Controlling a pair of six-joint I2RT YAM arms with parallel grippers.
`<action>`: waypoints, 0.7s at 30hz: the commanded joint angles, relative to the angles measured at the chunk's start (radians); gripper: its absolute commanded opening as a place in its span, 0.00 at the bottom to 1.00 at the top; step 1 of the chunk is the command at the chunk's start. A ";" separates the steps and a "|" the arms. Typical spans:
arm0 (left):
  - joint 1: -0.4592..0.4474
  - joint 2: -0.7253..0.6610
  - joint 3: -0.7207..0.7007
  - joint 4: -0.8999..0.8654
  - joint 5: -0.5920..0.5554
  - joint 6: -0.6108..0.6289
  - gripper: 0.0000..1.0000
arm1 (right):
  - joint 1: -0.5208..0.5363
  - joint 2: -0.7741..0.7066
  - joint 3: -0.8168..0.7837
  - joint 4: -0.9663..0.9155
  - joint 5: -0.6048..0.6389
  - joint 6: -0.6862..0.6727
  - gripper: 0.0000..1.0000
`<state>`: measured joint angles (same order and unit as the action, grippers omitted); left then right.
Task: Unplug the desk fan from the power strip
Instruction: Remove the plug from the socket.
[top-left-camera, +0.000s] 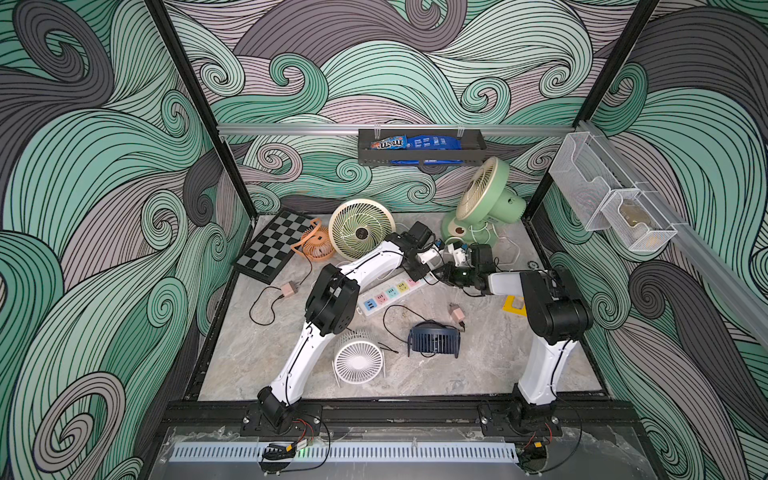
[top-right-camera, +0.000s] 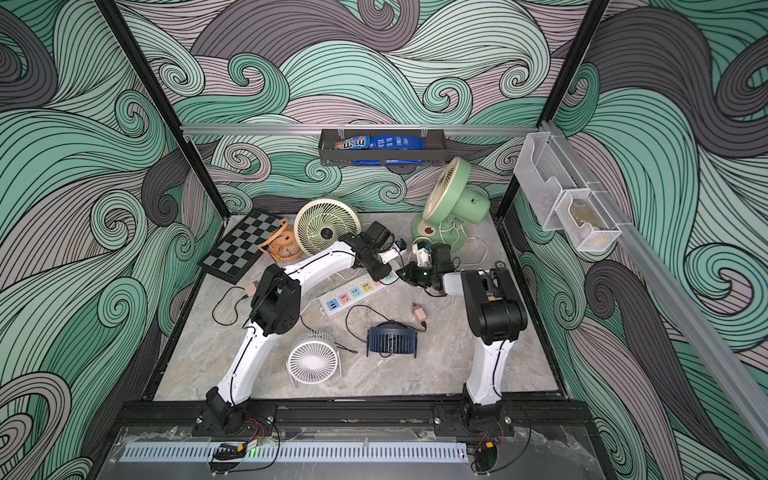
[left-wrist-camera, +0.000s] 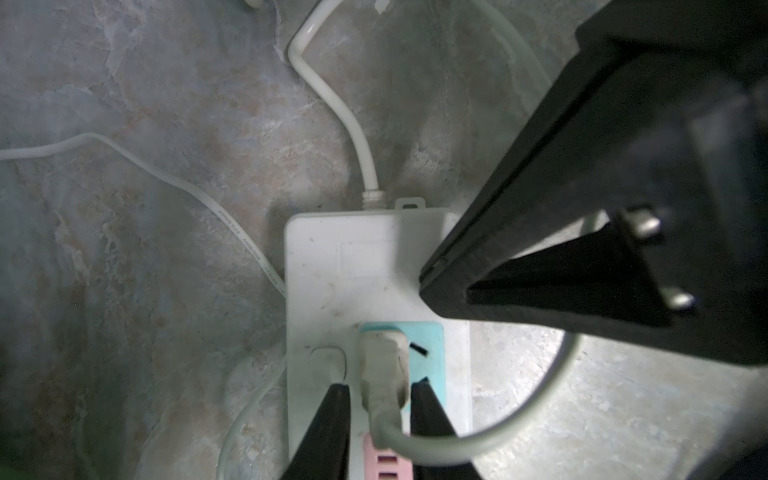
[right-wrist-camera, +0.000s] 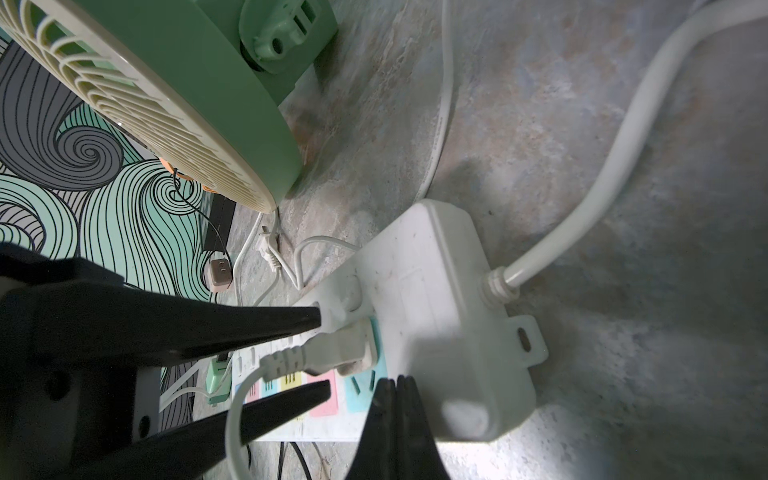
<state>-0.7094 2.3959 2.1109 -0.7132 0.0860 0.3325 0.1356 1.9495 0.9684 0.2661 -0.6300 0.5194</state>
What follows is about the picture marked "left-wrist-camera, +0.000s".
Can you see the white power strip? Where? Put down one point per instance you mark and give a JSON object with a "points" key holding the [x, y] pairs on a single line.
{"points": [[351, 270]]}

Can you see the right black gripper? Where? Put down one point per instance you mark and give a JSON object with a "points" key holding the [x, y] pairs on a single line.
{"points": [[633, 204]]}

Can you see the green fan plug with cord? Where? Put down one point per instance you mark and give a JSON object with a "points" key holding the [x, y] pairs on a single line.
{"points": [[384, 384]]}

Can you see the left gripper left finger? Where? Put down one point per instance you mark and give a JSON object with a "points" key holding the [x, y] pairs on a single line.
{"points": [[323, 453]]}

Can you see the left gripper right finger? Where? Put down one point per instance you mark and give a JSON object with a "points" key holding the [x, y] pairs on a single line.
{"points": [[428, 418]]}

